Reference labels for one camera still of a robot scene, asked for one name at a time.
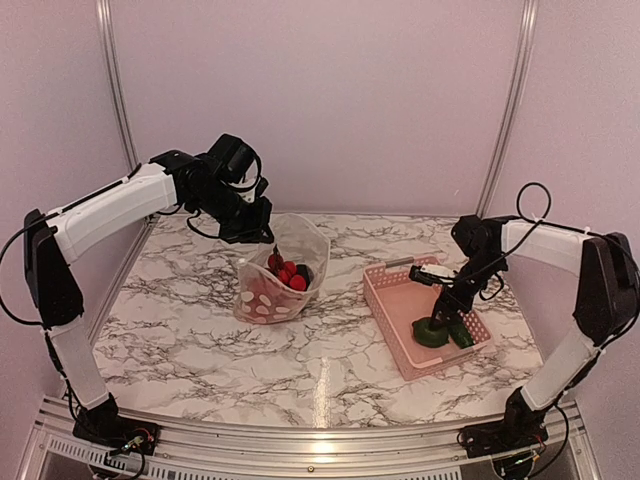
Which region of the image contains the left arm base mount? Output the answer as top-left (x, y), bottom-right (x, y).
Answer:
top-left (73, 396), bottom-right (160, 455)

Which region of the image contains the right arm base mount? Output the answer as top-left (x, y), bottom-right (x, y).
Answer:
top-left (457, 387), bottom-right (551, 458)

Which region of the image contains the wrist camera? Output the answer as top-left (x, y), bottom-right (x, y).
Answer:
top-left (237, 176), bottom-right (269, 203)
top-left (409, 263), bottom-right (455, 286)

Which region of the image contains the clear zip top bag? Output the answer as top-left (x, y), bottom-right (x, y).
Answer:
top-left (233, 213), bottom-right (330, 325)

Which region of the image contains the bunch of red strawberries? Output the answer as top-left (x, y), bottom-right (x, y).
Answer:
top-left (267, 246), bottom-right (302, 291)

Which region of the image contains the left aluminium frame post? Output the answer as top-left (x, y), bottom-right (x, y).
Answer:
top-left (96, 0), bottom-right (139, 170)

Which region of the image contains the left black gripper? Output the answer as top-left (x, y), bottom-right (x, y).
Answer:
top-left (190, 181), bottom-right (273, 243)

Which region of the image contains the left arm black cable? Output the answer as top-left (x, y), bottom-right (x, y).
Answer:
top-left (0, 222), bottom-right (51, 329)

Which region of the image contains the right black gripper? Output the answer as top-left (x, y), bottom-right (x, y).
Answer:
top-left (429, 252), bottom-right (504, 330)

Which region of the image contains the dark green cucumber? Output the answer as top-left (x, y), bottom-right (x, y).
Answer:
top-left (447, 323), bottom-right (475, 349)

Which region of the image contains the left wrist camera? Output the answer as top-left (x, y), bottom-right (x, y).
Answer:
top-left (237, 176), bottom-right (269, 203)

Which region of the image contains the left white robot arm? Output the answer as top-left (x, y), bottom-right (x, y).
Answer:
top-left (24, 134), bottom-right (273, 445)

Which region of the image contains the front aluminium rail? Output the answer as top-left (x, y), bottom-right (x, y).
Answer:
top-left (29, 394), bottom-right (601, 480)

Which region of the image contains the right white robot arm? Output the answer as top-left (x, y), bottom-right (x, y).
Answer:
top-left (474, 257), bottom-right (639, 433)

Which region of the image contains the pink plastic basket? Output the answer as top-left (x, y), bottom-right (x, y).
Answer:
top-left (363, 255), bottom-right (493, 381)

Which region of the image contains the right aluminium frame post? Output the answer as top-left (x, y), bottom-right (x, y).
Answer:
top-left (476, 0), bottom-right (539, 217)

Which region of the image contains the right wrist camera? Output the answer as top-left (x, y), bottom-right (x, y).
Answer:
top-left (409, 263), bottom-right (455, 286)

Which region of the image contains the purple eggplant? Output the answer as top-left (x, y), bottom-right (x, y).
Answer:
top-left (289, 264), bottom-right (313, 291)

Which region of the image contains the aluminium frame post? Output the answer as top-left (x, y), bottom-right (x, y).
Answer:
top-left (96, 0), bottom-right (139, 170)
top-left (476, 0), bottom-right (539, 217)

